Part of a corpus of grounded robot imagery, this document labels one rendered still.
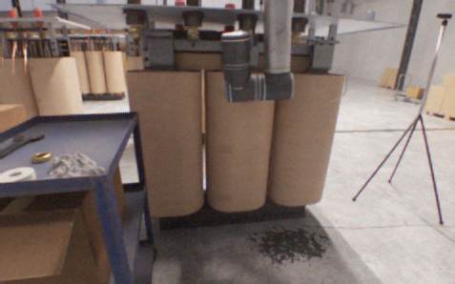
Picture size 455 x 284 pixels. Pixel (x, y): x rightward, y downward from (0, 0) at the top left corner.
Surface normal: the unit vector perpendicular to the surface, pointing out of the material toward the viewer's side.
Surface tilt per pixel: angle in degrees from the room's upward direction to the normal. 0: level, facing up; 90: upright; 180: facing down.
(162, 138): 90
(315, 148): 90
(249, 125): 90
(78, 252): 90
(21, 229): 26
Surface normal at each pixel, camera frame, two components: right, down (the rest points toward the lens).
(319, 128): 0.15, 0.34
